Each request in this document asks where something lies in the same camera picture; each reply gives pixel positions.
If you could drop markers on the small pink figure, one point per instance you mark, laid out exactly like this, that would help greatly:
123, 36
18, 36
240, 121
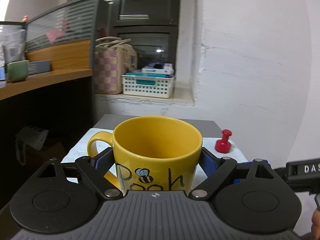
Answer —
25, 18

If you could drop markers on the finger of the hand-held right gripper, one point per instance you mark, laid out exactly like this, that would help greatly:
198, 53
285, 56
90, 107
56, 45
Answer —
280, 173

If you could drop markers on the red knob stamp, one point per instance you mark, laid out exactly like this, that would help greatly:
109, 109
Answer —
223, 145

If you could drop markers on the ribbed glass cup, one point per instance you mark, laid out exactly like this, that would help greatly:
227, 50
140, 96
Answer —
13, 52

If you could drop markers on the white and blue box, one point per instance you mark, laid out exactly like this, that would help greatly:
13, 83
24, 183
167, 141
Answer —
158, 69

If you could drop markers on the teal flat box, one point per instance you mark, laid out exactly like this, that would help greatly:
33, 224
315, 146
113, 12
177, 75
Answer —
146, 75

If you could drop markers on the white towel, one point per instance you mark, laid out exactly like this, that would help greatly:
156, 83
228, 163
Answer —
235, 155

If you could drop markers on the yellow mug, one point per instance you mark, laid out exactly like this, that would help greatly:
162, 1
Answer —
155, 142

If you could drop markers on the small grey table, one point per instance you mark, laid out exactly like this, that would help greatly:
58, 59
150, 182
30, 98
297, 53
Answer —
107, 121

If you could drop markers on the white perforated basket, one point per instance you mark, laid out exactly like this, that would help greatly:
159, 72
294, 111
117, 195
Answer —
147, 87

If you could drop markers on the colourful printed gift bag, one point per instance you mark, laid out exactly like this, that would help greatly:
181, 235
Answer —
132, 57

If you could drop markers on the green ceramic cup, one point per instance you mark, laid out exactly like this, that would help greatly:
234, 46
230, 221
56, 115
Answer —
17, 71

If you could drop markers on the checked tote bag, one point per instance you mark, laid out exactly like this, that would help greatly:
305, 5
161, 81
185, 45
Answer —
110, 70

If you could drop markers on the grey-blue card box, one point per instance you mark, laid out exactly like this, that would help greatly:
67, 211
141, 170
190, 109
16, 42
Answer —
38, 67

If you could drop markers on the curved wooden desk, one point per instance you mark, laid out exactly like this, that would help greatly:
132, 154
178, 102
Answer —
45, 80

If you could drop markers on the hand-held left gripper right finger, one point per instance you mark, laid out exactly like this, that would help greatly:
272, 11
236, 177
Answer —
208, 160

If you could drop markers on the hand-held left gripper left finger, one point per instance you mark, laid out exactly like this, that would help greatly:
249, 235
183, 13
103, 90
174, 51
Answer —
101, 159

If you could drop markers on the pink sticky note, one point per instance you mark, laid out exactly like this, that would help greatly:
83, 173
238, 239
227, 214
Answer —
53, 35

